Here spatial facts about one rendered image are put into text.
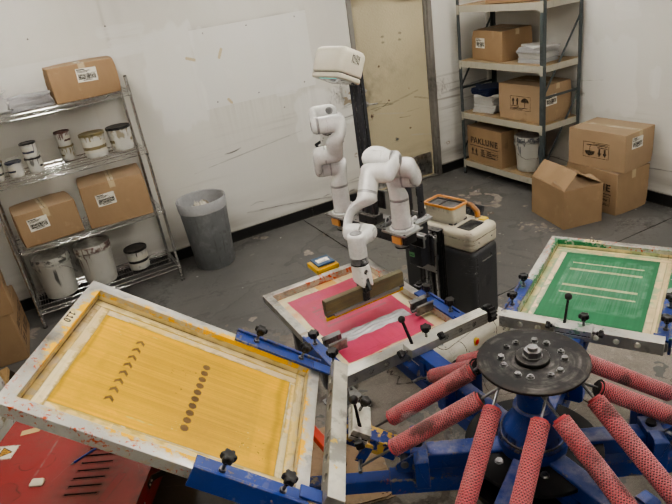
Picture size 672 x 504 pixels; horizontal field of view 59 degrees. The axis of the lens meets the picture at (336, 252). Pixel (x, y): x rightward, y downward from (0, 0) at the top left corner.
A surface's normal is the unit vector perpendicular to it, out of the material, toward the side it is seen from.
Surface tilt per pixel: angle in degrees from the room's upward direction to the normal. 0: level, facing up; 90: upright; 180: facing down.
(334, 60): 64
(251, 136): 90
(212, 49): 90
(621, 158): 90
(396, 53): 90
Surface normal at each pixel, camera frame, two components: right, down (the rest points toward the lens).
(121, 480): -0.14, -0.89
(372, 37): 0.47, 0.32
